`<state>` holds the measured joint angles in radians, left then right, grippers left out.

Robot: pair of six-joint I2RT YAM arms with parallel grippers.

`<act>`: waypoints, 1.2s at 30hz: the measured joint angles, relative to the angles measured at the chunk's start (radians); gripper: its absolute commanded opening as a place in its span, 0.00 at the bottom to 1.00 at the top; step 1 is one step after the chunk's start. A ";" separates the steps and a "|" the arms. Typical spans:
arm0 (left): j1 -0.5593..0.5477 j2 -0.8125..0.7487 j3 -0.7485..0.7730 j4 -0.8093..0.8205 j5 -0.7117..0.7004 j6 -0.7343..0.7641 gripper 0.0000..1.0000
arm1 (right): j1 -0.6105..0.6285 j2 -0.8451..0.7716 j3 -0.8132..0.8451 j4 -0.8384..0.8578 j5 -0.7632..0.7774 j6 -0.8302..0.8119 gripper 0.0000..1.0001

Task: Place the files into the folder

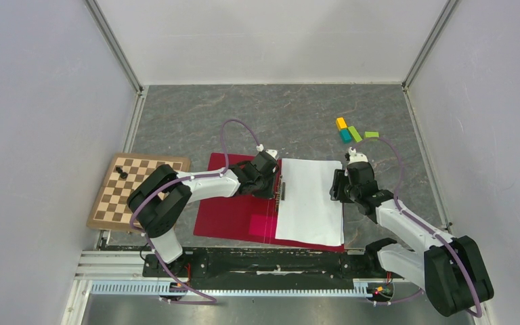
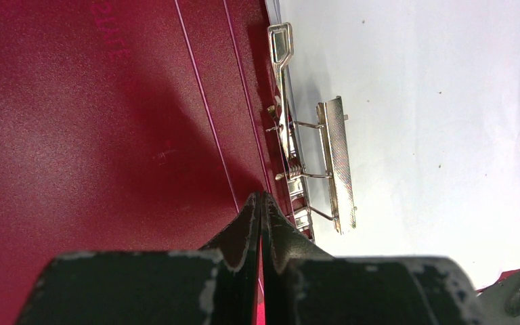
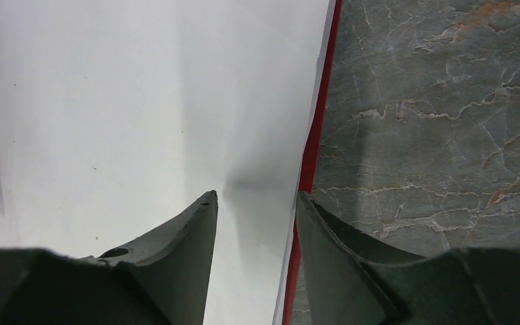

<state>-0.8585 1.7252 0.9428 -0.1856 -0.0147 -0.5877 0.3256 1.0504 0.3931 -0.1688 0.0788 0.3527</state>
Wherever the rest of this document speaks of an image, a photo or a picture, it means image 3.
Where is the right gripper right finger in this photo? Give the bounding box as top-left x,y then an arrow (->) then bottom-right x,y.
297,192 -> 520,324

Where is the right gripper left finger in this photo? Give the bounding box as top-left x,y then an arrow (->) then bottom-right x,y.
0,191 -> 218,324

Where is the red clip file folder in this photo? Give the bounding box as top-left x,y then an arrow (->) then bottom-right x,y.
276,0 -> 343,324

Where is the white paper sheet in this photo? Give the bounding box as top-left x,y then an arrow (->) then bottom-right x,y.
0,1 -> 334,324

